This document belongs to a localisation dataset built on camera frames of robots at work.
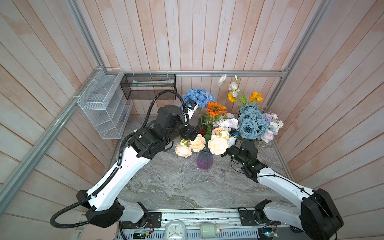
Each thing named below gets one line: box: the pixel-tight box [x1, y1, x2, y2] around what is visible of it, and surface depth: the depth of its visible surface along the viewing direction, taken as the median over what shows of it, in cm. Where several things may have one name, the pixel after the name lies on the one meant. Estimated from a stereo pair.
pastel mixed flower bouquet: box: [262, 113, 284, 143], surface depth 78 cm
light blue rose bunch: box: [238, 104, 270, 140], surface depth 68 cm
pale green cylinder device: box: [200, 223, 220, 239], surface depth 65 cm
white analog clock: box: [164, 220, 187, 240], surface depth 70 cm
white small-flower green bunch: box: [212, 113, 239, 132], surface depth 69 cm
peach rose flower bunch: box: [175, 134, 206, 158], surface depth 60 cm
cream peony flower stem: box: [207, 127, 230, 156], surface depth 55 cm
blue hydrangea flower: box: [183, 88, 216, 108], surface depth 67 cm
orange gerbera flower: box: [205, 101, 228, 117], surface depth 65 cm
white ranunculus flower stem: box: [218, 73, 244, 100], surface depth 83 cm
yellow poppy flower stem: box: [227, 92, 264, 107], surface depth 81 cm
